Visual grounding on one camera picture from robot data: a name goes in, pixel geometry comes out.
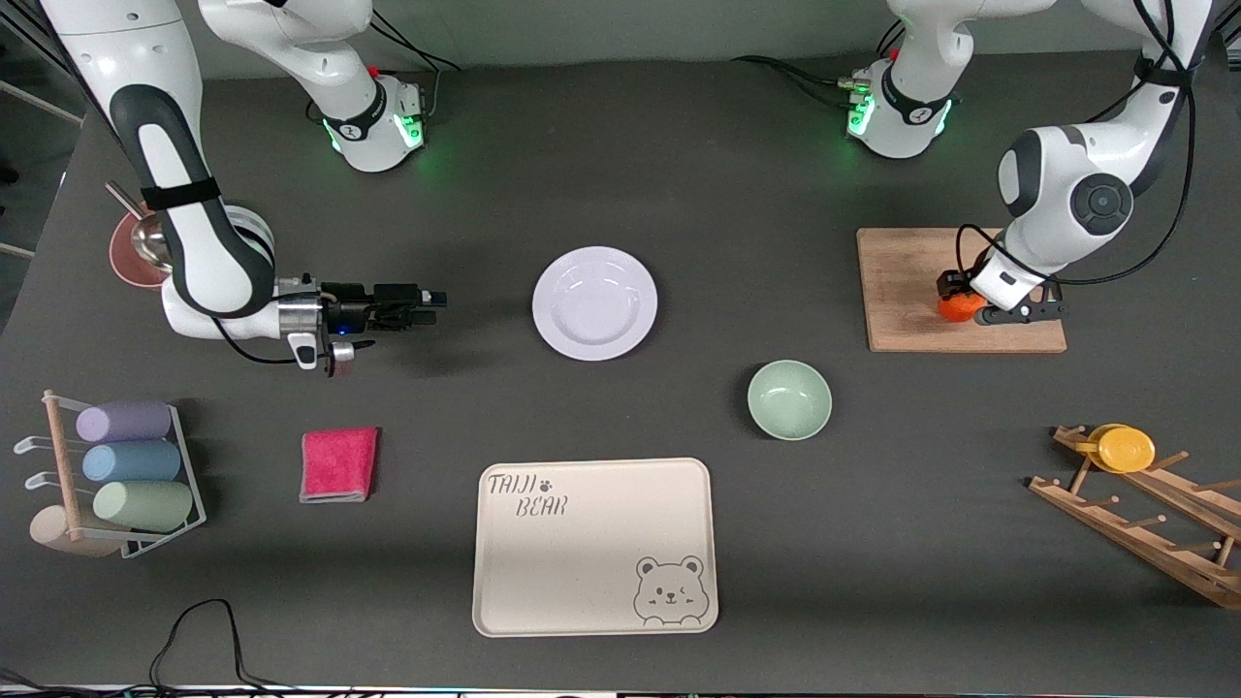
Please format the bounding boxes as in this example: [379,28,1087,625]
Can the white round plate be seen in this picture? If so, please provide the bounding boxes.
[531,245,659,363]

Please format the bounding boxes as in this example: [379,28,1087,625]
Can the wooden cutting board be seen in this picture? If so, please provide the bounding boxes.
[856,228,1068,354]

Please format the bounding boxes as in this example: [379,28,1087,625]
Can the pink folded cloth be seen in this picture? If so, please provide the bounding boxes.
[299,427,380,504]

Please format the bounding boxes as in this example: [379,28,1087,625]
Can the light green bowl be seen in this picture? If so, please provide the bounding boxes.
[747,360,834,442]

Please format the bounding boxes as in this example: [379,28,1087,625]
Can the metal scoop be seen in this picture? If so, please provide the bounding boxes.
[105,179,175,272]

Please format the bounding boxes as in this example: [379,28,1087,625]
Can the yellow cup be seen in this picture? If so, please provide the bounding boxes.
[1088,424,1157,474]

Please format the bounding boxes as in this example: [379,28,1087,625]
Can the pink bowl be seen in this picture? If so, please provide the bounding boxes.
[109,208,175,290]

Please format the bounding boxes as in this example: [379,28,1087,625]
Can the purple cup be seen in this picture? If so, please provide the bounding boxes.
[76,400,174,444]

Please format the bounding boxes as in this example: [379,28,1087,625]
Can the blue cup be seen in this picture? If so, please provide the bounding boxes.
[81,441,183,484]

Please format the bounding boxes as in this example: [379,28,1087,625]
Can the green cup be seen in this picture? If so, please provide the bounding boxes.
[92,480,194,532]

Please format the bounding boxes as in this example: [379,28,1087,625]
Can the beige bear print tray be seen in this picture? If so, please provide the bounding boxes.
[471,458,720,639]

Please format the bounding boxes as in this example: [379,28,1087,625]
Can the wooden dish rack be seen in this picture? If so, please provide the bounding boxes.
[1028,424,1241,611]

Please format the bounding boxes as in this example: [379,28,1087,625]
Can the beige cup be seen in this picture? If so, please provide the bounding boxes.
[29,504,122,559]

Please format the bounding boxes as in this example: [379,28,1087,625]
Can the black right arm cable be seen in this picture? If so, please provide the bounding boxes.
[213,315,297,366]

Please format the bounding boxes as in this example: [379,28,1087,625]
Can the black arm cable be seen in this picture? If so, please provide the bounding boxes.
[955,0,1203,289]
[213,315,297,366]

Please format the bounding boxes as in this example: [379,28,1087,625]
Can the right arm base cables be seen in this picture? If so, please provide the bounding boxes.
[366,5,462,127]

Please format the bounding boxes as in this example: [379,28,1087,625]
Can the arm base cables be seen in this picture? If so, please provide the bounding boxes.
[366,5,462,127]
[732,21,907,110]

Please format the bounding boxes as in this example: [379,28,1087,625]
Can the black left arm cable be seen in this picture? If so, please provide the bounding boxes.
[955,0,1203,289]

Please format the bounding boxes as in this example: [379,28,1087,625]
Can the white wire cup rack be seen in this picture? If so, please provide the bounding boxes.
[14,390,207,560]

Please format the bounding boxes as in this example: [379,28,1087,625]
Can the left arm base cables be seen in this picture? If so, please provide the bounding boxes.
[732,21,907,110]

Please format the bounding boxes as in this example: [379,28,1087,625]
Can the black cable on table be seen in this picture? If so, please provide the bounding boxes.
[0,598,321,694]

